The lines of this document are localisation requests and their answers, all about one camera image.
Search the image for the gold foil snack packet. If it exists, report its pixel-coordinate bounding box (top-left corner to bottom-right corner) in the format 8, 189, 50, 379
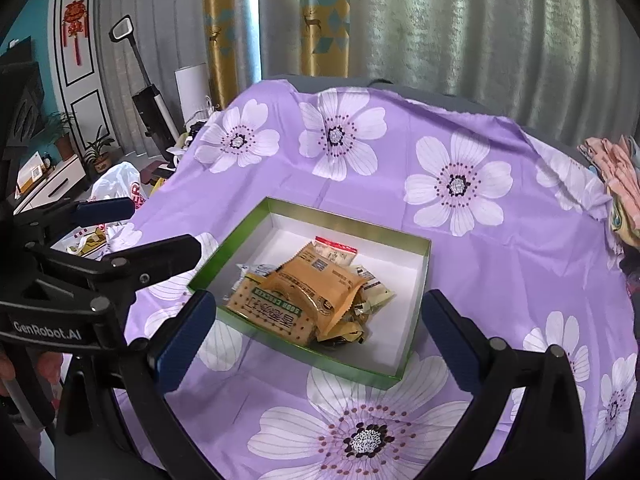
315, 310, 368, 350

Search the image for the black upright vacuum cleaner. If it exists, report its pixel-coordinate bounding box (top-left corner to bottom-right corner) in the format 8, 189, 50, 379
109, 16, 178, 153

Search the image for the yellow deer-print curtain panel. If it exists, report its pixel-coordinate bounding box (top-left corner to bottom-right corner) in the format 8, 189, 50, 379
297, 0, 353, 80
202, 0, 251, 111

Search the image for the orange snack packet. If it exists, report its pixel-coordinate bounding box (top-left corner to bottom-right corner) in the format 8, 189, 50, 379
272, 240, 366, 341

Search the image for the black television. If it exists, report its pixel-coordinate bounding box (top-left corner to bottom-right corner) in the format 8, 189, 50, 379
0, 37, 36, 68

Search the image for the purple floral cloth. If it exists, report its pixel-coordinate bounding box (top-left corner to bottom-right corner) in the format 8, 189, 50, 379
107, 77, 640, 480

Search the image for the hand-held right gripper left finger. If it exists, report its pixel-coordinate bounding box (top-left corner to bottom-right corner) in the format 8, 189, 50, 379
52, 290, 217, 480

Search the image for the white television cabinet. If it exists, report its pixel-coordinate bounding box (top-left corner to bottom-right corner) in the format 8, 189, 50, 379
12, 152, 88, 216

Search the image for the grey-green curtain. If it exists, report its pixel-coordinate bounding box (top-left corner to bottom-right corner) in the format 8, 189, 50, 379
257, 0, 640, 146

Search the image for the small yellow box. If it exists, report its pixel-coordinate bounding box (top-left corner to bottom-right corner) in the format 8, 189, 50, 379
17, 165, 48, 193

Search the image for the pink folded clothes pile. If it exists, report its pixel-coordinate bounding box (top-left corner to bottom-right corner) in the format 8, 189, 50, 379
577, 135, 640, 251

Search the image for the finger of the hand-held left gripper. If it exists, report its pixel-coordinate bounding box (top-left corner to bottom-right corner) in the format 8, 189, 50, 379
17, 196, 137, 233
47, 232, 203, 313

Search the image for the dark cloth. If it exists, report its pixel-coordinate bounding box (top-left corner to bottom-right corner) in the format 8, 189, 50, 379
619, 255, 640, 303

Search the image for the potted plant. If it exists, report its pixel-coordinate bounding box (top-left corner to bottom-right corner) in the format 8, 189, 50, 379
82, 125, 116, 173
47, 112, 76, 161

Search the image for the person's left hand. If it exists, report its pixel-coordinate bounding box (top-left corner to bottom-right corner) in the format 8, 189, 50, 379
32, 352, 64, 382

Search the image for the green cardboard box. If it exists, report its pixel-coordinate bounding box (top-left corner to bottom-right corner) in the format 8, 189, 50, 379
187, 196, 433, 391

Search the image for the red-ended snack packet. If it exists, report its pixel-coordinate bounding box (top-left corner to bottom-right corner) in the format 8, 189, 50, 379
314, 236, 360, 266

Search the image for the green-print cracker packet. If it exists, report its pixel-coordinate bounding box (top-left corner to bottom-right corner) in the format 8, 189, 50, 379
225, 277, 331, 348

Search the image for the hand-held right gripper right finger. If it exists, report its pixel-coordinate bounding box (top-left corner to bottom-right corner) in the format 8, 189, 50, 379
422, 289, 588, 480

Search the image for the white air purifier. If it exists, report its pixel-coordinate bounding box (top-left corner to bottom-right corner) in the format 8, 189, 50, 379
174, 62, 213, 126

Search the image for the red knot wall decoration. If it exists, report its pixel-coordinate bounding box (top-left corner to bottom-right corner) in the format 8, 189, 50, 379
62, 0, 91, 66

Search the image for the grey curtain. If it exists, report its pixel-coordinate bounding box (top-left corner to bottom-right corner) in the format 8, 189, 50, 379
95, 0, 211, 161

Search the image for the cream green-print snack packet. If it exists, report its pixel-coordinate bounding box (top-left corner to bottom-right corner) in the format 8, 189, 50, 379
352, 266, 396, 313

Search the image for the white plastic bag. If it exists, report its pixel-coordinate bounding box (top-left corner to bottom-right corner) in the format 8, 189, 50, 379
52, 160, 151, 261

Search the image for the white crinkled snack wrapper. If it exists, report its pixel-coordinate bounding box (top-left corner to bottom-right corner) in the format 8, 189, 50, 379
234, 261, 276, 286

